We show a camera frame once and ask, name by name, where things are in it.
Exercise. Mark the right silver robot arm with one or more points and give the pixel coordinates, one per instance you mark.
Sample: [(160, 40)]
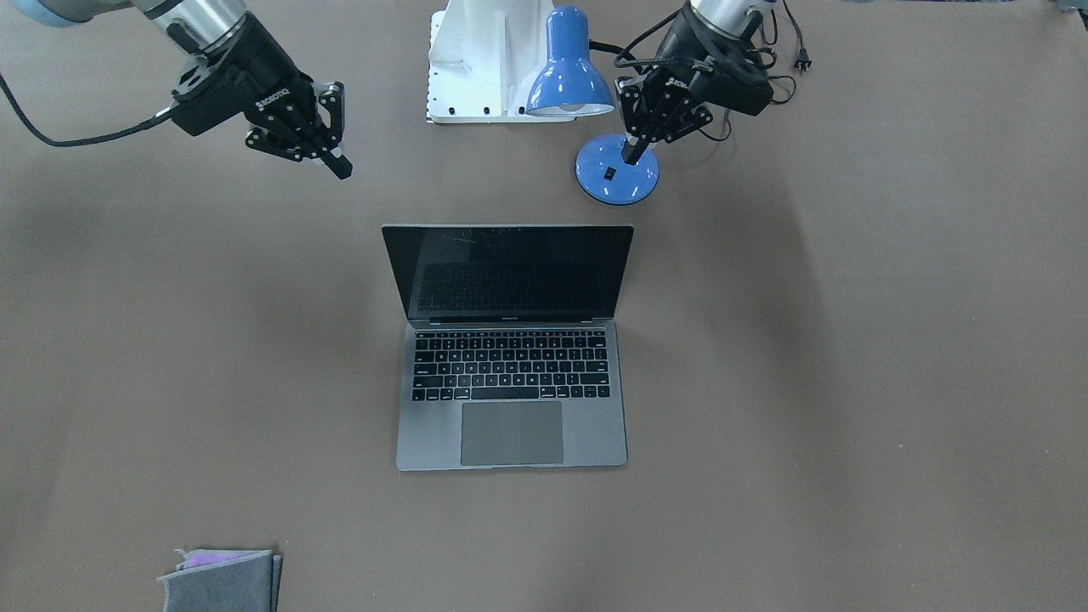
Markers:
[(198, 28)]

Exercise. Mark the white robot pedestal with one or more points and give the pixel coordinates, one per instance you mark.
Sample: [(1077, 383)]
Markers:
[(484, 57)]

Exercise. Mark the blue desk lamp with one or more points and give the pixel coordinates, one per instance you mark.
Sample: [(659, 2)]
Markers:
[(569, 86)]

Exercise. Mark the folded grey cloth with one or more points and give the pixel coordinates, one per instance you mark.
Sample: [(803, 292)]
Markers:
[(223, 580)]

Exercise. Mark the grey laptop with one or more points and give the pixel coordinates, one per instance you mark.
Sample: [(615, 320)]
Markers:
[(511, 354)]

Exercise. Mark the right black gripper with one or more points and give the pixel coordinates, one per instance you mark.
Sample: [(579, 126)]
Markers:
[(253, 70)]

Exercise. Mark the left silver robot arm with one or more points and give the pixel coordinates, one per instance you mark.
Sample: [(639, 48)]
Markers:
[(643, 66)]

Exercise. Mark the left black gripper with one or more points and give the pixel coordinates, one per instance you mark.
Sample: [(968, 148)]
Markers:
[(685, 61)]

